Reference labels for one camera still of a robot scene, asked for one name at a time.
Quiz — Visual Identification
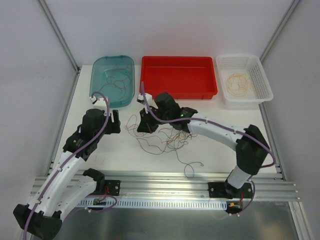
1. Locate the bundle of thin wires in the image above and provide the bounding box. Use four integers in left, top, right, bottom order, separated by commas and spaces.
136, 126, 198, 155

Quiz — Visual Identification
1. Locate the brown wire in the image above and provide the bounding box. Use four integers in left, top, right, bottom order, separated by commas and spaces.
95, 67, 133, 100

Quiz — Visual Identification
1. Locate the orange wire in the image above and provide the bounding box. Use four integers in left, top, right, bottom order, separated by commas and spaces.
226, 72, 252, 97

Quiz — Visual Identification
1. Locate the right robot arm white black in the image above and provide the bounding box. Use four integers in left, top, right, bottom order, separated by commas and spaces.
137, 92, 273, 199

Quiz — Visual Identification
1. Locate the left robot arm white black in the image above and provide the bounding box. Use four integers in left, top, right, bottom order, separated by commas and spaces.
13, 108, 121, 240

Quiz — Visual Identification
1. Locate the teal transparent plastic tub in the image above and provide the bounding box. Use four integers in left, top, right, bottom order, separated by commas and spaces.
89, 55, 135, 109

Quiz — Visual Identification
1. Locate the red plastic tray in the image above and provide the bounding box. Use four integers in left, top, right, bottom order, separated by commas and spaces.
140, 56, 218, 100

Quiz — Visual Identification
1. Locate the white perforated plastic basket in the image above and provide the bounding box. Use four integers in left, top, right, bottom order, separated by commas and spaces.
215, 54, 274, 110

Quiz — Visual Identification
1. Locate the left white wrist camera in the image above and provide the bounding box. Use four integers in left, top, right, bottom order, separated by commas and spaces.
90, 96, 108, 111

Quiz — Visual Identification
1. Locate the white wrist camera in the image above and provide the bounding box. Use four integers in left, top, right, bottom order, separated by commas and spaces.
136, 93, 154, 106
90, 96, 108, 111

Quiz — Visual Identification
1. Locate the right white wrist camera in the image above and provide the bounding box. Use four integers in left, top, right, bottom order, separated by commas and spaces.
136, 93, 154, 106

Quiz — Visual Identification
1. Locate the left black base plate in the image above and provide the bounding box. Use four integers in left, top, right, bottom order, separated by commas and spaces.
98, 179, 121, 196

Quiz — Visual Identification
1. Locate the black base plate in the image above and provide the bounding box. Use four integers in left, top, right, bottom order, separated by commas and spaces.
207, 181, 254, 200
98, 179, 121, 196

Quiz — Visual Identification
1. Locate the aluminium mounting rail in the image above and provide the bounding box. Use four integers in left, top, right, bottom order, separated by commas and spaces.
29, 159, 301, 202

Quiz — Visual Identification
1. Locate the white slotted cable duct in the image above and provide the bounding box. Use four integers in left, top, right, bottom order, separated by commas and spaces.
77, 197, 227, 211

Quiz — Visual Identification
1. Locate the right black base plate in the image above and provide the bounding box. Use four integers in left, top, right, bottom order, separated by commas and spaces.
207, 181, 254, 200

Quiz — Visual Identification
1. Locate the right aluminium frame post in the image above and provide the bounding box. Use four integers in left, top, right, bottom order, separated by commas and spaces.
259, 0, 303, 64

